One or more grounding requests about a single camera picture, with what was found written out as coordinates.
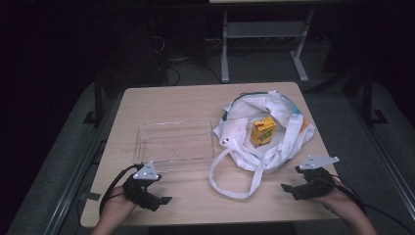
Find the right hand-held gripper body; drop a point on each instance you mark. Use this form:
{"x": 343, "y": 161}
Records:
{"x": 314, "y": 186}

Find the black metal stand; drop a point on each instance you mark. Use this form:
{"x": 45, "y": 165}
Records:
{"x": 97, "y": 104}
{"x": 368, "y": 98}

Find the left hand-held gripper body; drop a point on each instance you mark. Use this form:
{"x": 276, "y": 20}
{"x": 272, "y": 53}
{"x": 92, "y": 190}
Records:
{"x": 141, "y": 191}

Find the white cloth tote bag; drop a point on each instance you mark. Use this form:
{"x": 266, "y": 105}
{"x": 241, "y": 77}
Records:
{"x": 238, "y": 143}

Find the person's left hand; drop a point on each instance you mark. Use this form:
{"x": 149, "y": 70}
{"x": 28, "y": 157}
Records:
{"x": 115, "y": 205}

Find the person's right hand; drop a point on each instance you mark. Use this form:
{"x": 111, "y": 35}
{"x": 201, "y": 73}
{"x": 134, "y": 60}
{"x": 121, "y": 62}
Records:
{"x": 336, "y": 197}

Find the clear plastic box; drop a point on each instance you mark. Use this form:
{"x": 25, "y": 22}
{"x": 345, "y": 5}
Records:
{"x": 176, "y": 147}

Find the yellow drink carton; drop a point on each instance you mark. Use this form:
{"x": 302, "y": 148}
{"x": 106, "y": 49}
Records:
{"x": 262, "y": 131}

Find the aluminium floor rail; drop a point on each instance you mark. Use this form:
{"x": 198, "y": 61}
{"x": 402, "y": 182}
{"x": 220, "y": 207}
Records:
{"x": 70, "y": 182}
{"x": 388, "y": 160}

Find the grey metal table frame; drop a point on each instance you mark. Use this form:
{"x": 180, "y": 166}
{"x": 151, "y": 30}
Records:
{"x": 264, "y": 29}

